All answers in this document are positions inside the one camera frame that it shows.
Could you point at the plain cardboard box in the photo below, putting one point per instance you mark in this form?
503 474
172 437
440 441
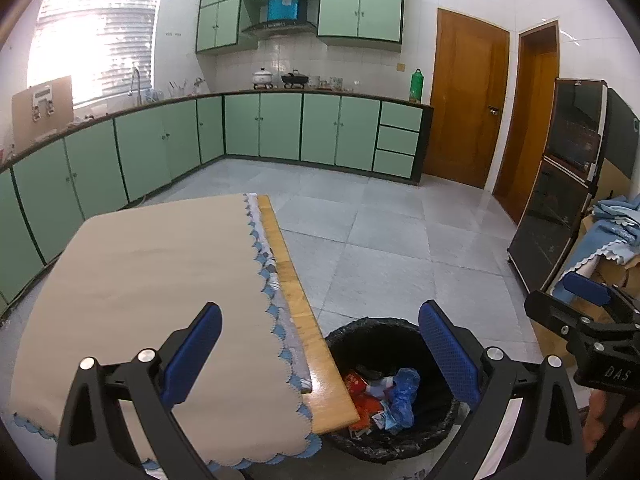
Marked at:
620 274

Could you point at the blue plastic bag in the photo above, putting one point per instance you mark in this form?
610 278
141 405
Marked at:
402 400

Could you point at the green base cabinets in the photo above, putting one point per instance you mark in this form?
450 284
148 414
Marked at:
280 125

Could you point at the wooden table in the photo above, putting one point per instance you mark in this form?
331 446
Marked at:
300 310

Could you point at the grey patterned cloth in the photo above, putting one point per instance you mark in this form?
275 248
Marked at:
297 380

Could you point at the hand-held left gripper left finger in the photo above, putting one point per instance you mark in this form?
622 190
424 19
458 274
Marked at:
192 355

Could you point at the black glass cabinet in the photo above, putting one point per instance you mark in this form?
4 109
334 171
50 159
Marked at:
550 220

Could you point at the black wok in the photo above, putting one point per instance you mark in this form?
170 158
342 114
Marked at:
294 79

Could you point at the cardboard box with white label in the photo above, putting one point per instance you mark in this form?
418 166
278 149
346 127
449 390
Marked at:
22 120

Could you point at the range hood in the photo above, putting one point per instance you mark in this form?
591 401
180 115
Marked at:
280 28

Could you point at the beige scalloped tablecloth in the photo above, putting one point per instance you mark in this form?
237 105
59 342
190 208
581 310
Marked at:
150 270

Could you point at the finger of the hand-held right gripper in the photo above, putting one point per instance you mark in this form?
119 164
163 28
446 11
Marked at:
550 312
582 285

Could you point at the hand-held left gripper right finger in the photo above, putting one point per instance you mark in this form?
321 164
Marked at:
450 355

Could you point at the blue scalloped cloth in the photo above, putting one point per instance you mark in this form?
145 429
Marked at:
615 210

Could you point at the green bottle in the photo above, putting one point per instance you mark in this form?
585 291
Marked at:
416 87

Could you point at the small printed carton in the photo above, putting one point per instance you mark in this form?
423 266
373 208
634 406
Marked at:
378 419

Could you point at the metal faucet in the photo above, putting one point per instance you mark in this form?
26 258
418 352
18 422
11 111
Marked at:
135 77

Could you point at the round bin with black bag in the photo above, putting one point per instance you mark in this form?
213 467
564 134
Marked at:
345 345

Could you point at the red brown snack packet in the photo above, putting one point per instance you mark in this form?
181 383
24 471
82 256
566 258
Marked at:
356 385

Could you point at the window blind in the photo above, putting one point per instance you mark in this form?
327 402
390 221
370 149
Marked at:
100 35

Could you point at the blue box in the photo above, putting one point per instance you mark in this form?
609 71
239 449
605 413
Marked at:
286 7

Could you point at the white pot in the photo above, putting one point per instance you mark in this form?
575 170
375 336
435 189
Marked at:
262 77

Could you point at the person's right hand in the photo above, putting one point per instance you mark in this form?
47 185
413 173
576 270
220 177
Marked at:
595 420

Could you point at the green wall cabinets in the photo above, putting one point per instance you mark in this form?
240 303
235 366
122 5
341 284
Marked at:
360 10

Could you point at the wooden door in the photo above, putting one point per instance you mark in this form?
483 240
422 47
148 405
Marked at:
465 110
530 125

